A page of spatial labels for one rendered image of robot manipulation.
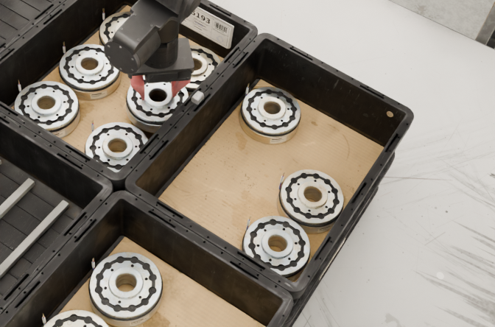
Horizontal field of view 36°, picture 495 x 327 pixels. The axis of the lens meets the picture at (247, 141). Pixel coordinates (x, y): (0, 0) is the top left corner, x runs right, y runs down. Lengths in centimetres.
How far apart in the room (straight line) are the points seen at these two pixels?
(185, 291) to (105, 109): 36
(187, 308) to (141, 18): 42
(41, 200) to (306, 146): 44
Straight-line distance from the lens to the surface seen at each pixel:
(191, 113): 118
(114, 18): 142
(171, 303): 113
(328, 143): 131
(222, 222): 119
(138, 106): 126
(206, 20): 137
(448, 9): 295
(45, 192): 122
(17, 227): 119
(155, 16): 107
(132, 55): 105
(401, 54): 169
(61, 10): 135
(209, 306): 113
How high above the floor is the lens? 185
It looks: 53 degrees down
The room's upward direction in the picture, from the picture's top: 12 degrees clockwise
